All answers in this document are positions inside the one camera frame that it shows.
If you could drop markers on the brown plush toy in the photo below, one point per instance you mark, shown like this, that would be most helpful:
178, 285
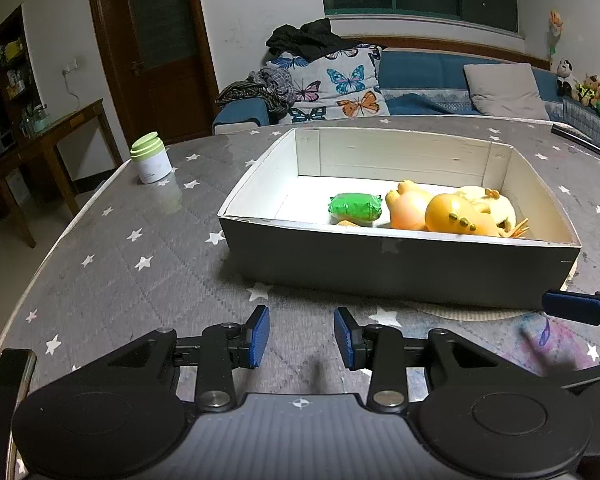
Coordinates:
587, 89

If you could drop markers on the round woven mat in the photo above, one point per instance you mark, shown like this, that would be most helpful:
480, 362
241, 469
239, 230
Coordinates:
460, 312

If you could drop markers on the white jar with green lid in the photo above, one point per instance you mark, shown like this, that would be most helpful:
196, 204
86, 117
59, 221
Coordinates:
152, 162

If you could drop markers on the orange packet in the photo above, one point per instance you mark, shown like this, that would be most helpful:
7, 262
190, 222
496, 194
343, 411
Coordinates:
352, 223

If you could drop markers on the large yellow dinosaur toy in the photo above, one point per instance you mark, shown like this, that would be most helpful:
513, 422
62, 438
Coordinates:
450, 215

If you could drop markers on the wooden side table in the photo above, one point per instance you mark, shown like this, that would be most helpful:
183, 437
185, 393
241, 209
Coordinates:
70, 120

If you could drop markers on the flower wall ornament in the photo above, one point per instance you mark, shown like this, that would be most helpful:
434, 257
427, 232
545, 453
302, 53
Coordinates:
556, 25

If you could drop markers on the butterfly print pillow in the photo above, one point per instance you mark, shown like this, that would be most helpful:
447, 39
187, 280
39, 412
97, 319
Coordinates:
340, 85

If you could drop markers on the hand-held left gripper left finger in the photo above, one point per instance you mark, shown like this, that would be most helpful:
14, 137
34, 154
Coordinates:
257, 335

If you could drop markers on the white wall socket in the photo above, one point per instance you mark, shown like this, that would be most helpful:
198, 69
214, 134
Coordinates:
70, 65

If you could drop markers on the pale green glass jar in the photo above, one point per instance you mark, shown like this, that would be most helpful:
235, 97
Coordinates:
36, 121

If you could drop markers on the brown wooden door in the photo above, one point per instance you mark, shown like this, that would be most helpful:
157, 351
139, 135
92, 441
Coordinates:
160, 20

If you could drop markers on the blue sofa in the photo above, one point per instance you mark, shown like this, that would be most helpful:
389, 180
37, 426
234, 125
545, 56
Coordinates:
420, 72

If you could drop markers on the black remote control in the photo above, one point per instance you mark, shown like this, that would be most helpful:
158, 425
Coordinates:
577, 139

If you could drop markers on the pale yellow plush toy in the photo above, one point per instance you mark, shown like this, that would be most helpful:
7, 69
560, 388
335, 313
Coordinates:
502, 205

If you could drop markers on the panda plush toy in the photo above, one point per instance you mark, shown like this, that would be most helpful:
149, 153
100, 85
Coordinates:
566, 72

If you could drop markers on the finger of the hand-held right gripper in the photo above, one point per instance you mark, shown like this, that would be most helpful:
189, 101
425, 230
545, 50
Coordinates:
575, 306
595, 376

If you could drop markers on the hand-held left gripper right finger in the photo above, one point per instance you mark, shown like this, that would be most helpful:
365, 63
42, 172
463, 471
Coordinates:
344, 337

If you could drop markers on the grey pillow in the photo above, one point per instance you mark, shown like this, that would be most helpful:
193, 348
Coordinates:
505, 90

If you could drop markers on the grey and white cardboard box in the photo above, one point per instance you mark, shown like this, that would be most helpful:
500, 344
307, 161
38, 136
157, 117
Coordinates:
380, 270

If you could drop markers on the striped dark clothes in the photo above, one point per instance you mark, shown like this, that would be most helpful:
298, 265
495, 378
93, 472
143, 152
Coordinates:
265, 90

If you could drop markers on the black clothes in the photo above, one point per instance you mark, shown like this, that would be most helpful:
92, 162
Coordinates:
310, 37

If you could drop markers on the grey star print tablecloth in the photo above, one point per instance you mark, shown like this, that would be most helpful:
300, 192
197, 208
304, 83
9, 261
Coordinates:
130, 240

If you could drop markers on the green foil packet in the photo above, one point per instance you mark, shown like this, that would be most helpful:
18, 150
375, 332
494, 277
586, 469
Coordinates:
355, 206

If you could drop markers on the dark wooden shelf cabinet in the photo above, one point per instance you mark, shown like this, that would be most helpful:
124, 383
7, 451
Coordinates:
10, 75

